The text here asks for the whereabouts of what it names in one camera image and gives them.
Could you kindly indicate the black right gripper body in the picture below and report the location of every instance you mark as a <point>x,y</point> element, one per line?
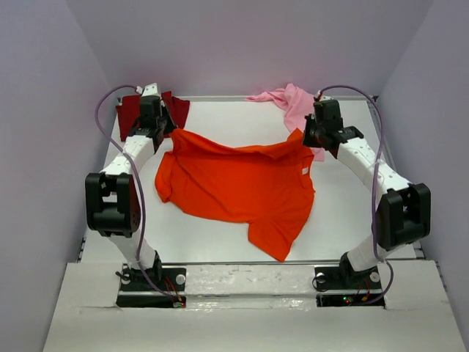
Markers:
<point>312,133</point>

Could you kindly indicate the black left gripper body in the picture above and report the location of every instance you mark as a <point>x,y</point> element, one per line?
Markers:
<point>164,122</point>

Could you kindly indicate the orange t-shirt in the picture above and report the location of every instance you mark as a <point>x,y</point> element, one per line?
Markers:
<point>268,187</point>

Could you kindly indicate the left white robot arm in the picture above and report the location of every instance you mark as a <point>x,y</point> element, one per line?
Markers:
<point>115,205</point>

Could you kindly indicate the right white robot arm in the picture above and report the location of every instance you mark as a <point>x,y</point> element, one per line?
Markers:
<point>354,151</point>

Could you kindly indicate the dark red folded t-shirt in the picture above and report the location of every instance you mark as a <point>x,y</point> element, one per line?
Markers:
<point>128,111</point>

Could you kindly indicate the pink t-shirt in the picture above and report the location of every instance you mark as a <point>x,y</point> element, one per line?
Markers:
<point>296,104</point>

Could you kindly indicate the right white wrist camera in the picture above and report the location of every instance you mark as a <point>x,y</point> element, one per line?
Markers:
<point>322,98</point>

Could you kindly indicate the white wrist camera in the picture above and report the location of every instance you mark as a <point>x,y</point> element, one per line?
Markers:
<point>149,90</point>
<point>322,98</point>

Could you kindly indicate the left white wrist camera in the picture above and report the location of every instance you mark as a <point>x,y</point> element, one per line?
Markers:
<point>149,90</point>

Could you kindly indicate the aluminium table edge rail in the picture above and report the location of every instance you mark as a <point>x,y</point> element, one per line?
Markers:
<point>401,209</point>

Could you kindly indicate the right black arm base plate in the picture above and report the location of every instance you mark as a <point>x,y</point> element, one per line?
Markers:
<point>335,290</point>

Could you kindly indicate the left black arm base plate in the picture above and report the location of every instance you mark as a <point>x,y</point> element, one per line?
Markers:
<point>168,292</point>

